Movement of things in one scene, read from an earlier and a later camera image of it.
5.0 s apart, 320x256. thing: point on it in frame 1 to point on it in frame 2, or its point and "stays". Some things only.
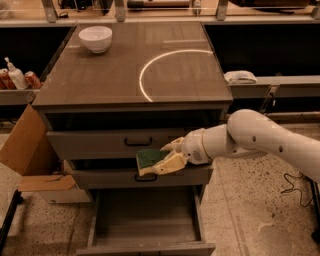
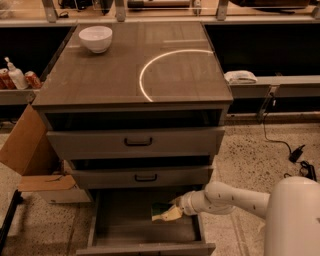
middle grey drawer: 180,177 stays
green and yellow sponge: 148,157 to 158,208
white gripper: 192,146 to 187,203
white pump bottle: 17,76 stays
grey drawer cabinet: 106,90 stays
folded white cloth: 240,77 stays
